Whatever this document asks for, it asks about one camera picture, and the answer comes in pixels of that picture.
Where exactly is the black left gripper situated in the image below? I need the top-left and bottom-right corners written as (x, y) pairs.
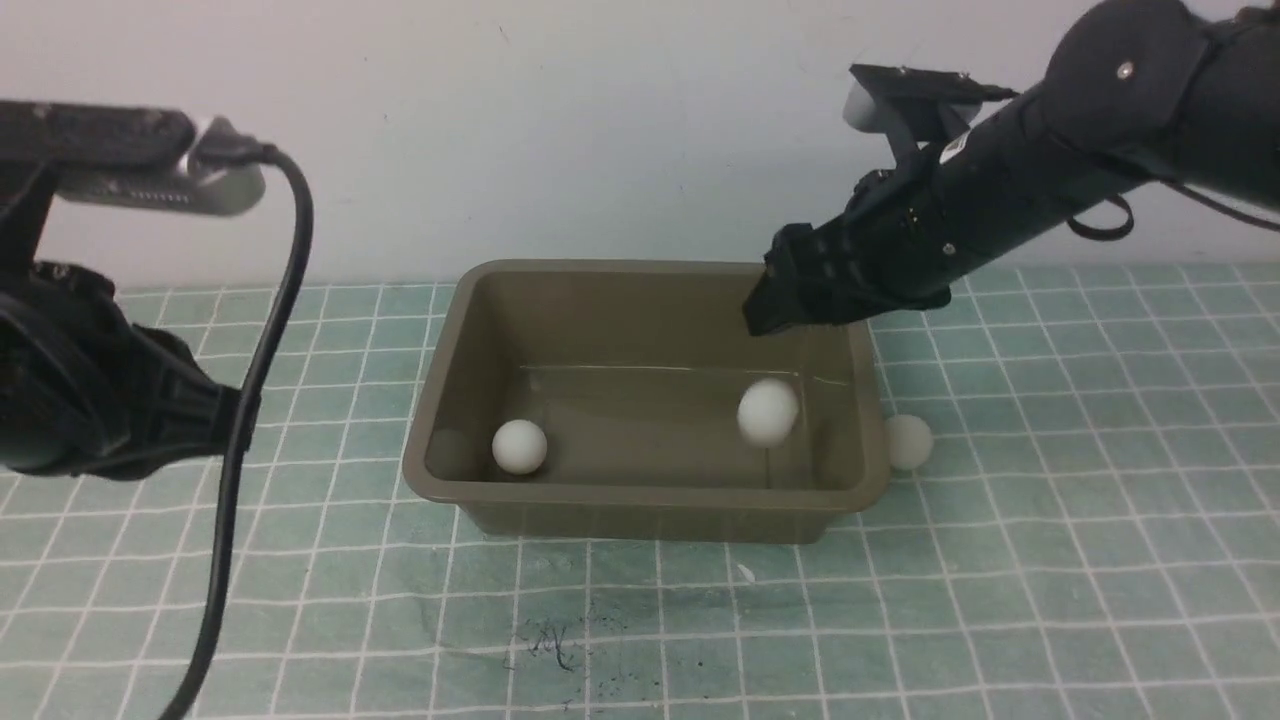
top-left (1, 264), bottom-right (242, 480)

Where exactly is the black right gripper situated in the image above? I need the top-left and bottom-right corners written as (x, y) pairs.
top-left (742, 165), bottom-right (1001, 337)

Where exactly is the white ball with black mark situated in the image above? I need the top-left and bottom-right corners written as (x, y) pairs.
top-left (736, 377), bottom-right (800, 448)

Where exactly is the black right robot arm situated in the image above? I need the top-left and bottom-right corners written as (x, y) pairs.
top-left (742, 1), bottom-right (1279, 336)

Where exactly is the olive green plastic bin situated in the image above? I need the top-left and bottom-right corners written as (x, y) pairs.
top-left (401, 259), bottom-right (890, 544)

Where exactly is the plain white ball right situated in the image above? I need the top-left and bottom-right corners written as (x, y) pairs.
top-left (884, 414), bottom-right (934, 471)

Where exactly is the green checkered table mat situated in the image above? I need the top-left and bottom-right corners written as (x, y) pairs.
top-left (0, 263), bottom-right (1280, 720)

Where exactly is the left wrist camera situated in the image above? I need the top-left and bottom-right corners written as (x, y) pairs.
top-left (1, 99), bottom-right (273, 275)

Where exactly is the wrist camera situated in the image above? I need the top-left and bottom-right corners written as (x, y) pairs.
top-left (842, 63), bottom-right (1020, 164)
top-left (1, 99), bottom-right (273, 275)

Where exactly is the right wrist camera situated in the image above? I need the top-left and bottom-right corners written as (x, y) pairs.
top-left (842, 63), bottom-right (1020, 164)

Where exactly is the black camera cable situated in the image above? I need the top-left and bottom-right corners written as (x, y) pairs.
top-left (155, 140), bottom-right (315, 720)

